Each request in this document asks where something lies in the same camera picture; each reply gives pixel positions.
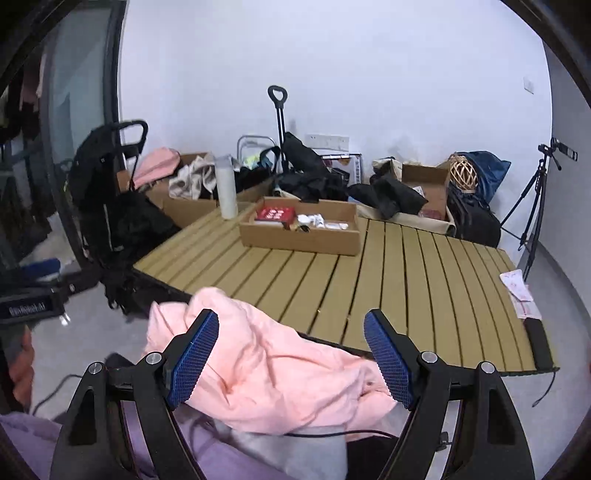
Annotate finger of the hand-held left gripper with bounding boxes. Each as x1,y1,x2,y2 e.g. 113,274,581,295
18,257,63,280
55,265,102,296

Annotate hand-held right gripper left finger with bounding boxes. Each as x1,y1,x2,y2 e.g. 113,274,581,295
50,308,220,480

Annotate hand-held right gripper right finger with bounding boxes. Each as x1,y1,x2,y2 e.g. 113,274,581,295
362,310,536,480

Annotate pink garment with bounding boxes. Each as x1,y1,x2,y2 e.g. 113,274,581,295
141,286,400,437

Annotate shallow cardboard tray box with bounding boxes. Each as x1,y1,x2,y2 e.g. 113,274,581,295
239,196,362,257

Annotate red printed box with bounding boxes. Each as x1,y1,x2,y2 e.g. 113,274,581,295
255,207,297,223

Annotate person's left hand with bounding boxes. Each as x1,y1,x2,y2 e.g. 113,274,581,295
7,330,37,411

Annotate large cardboard box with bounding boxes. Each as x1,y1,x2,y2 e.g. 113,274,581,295
117,152,278,230

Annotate grey cloth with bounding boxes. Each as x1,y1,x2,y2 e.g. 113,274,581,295
175,406,407,480

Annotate pink cloth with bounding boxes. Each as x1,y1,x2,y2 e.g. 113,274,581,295
131,148,182,190

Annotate pink printed papers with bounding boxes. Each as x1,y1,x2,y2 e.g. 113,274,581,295
499,269,542,320

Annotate white cloth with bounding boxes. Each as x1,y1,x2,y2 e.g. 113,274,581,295
168,155,218,200

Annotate black flat case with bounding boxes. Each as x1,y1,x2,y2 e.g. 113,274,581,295
523,318,555,370

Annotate black backpack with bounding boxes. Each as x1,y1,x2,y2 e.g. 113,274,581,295
445,185,503,249

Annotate tall white tumbler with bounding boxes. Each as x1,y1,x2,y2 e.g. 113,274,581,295
213,154,239,220

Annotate small open cardboard box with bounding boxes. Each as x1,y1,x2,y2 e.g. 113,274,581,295
401,162,452,221

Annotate white printed carton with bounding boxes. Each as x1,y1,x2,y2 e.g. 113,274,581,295
321,154,365,188

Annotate black clothes pile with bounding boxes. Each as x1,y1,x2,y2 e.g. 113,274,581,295
272,131,352,204

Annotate glass door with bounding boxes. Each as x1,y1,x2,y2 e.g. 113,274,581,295
0,0,127,278

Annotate wicker ball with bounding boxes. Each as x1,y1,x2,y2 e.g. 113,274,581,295
449,154,478,193

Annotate teal and yellow bag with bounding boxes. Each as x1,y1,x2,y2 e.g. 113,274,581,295
242,150,273,171

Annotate blue bag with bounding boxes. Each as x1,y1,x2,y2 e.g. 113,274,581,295
457,150,512,204

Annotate black tripod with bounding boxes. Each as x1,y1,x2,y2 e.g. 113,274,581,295
499,157,555,282

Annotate black cable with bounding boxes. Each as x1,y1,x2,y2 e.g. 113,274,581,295
277,429,451,450

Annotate white metal frame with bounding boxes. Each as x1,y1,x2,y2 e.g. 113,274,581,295
236,135,278,169

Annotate white wall outlet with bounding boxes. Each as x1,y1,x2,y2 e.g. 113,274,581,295
305,133,351,149

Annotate black trolley handle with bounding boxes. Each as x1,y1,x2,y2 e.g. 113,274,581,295
267,84,291,174

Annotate camera on tripod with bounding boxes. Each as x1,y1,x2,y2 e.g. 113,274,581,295
537,137,579,162

